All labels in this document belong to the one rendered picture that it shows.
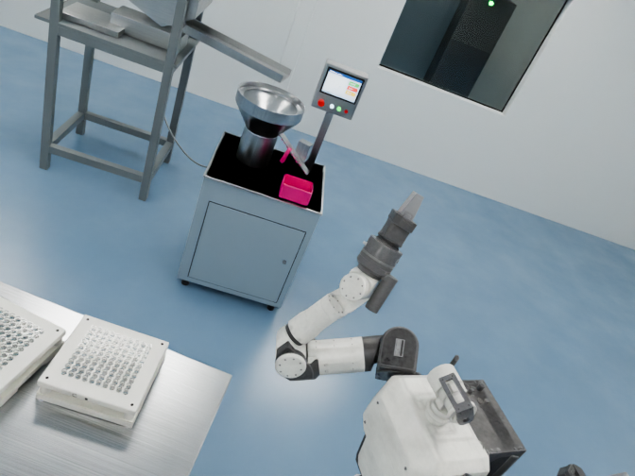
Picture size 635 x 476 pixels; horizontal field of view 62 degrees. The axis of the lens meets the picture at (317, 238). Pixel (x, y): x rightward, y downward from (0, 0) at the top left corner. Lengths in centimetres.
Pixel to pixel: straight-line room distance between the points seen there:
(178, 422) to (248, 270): 159
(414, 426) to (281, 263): 183
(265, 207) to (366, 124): 287
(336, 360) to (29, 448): 74
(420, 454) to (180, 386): 71
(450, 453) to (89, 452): 83
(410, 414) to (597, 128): 503
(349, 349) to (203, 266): 177
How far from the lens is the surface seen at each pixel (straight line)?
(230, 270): 301
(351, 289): 124
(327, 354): 138
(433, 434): 125
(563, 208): 637
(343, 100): 289
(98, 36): 344
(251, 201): 274
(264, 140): 284
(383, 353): 136
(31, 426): 150
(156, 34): 351
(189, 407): 156
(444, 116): 553
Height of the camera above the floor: 213
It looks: 33 degrees down
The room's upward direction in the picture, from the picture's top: 24 degrees clockwise
